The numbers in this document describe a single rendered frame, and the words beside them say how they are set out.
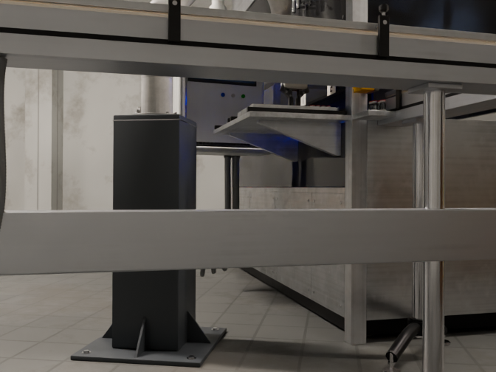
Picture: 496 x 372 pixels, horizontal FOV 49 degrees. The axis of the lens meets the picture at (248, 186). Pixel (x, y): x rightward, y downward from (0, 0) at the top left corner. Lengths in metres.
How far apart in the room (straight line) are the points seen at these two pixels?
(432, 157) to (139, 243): 0.70
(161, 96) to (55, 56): 0.99
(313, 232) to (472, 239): 0.40
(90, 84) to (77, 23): 5.04
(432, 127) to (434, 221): 0.22
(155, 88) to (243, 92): 1.08
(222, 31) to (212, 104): 1.87
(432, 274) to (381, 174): 0.87
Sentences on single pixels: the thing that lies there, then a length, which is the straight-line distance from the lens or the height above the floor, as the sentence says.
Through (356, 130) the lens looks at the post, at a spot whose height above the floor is 0.82.
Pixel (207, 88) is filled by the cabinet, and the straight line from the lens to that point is 3.00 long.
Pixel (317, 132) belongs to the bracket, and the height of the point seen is 0.82.
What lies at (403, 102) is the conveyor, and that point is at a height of 0.90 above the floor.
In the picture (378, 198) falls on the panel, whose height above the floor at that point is 0.56.
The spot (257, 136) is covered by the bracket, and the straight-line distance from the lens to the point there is 2.60.
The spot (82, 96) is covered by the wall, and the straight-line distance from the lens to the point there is 6.17.
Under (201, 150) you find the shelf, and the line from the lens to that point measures 2.70.
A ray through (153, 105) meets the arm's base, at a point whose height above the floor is 0.90.
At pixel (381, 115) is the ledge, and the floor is 0.86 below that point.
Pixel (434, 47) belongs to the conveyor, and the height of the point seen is 0.92.
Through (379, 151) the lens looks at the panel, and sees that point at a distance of 2.16.
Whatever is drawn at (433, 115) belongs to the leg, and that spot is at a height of 0.77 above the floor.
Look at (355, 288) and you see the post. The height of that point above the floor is 0.22.
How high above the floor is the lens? 0.60
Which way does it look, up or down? level
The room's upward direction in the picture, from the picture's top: straight up
